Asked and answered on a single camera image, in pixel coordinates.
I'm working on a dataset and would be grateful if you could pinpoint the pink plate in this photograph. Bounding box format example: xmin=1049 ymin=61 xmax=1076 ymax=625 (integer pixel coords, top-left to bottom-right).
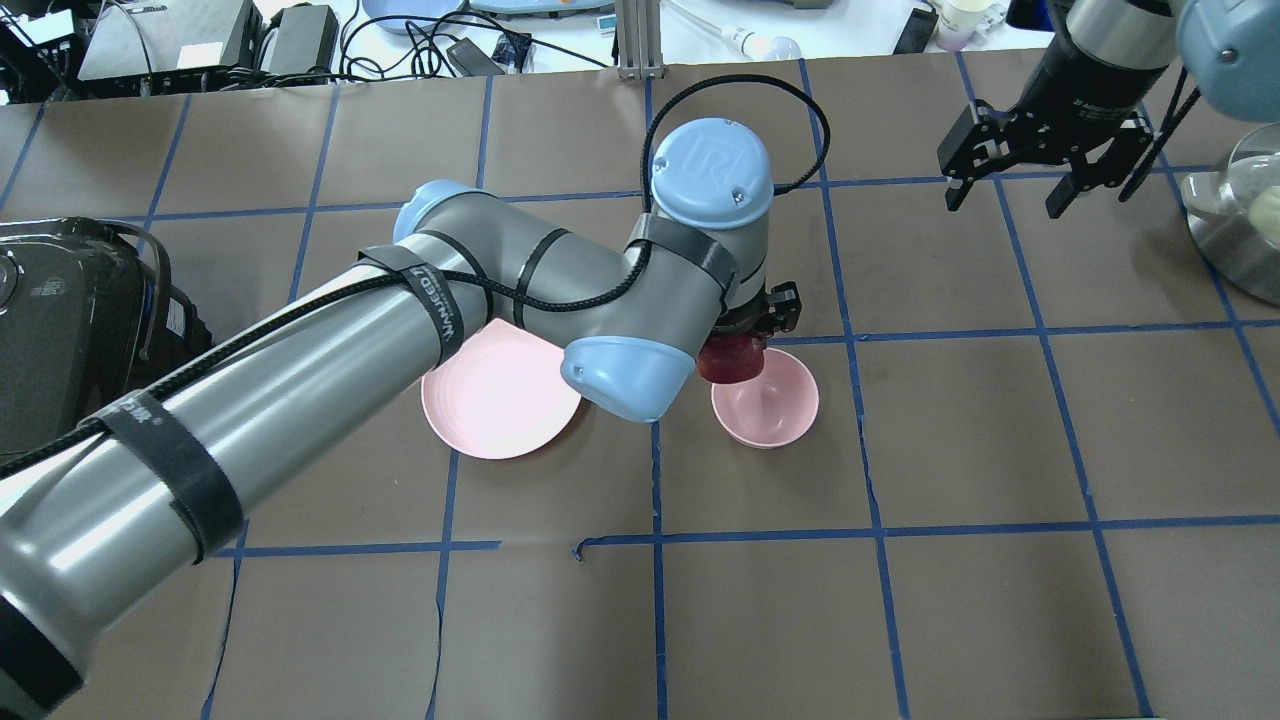
xmin=420 ymin=319 xmax=582 ymax=460

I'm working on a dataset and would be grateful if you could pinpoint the white paper cup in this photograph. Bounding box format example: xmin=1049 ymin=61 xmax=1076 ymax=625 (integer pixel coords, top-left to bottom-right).
xmin=933 ymin=1 xmax=998 ymax=53

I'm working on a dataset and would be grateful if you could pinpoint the aluminium frame post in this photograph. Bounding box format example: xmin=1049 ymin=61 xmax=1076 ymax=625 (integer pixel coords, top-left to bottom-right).
xmin=613 ymin=0 xmax=666 ymax=79

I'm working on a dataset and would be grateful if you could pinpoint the metal bowl with yellow items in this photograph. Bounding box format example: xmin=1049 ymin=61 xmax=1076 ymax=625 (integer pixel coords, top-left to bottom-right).
xmin=1180 ymin=123 xmax=1279 ymax=306

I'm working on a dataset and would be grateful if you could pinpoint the pink bowl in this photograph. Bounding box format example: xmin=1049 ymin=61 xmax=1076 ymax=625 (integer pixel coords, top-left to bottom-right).
xmin=710 ymin=348 xmax=820 ymax=448

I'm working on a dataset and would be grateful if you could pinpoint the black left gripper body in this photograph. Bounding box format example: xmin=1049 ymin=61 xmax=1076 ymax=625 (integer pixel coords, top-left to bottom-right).
xmin=712 ymin=287 xmax=776 ymax=340

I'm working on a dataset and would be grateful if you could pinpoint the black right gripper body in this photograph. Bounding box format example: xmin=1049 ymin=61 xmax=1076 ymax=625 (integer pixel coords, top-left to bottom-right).
xmin=1005 ymin=1 xmax=1166 ymax=167

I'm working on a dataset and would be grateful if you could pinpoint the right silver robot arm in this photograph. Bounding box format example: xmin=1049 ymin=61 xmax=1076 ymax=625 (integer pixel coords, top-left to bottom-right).
xmin=937 ymin=1 xmax=1279 ymax=218

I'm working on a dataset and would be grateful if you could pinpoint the red apple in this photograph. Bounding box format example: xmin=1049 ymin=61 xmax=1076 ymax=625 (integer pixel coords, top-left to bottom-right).
xmin=695 ymin=333 xmax=768 ymax=386

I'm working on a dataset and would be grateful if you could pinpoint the black power brick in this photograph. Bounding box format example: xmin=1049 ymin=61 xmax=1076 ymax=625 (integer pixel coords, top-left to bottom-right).
xmin=260 ymin=4 xmax=338 ymax=76

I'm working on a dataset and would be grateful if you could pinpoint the dark grey rice cooker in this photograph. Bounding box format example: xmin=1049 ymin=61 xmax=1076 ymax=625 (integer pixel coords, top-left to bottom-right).
xmin=1 ymin=217 xmax=212 ymax=461

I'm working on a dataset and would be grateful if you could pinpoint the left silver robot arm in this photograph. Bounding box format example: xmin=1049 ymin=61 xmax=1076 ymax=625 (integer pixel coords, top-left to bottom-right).
xmin=1 ymin=117 xmax=795 ymax=719

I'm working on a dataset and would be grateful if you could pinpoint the black phone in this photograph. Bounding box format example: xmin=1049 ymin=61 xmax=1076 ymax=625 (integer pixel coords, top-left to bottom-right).
xmin=892 ymin=8 xmax=940 ymax=55

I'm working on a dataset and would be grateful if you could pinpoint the black power adapter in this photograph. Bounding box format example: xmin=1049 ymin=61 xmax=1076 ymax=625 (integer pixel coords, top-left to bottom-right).
xmin=445 ymin=38 xmax=506 ymax=77

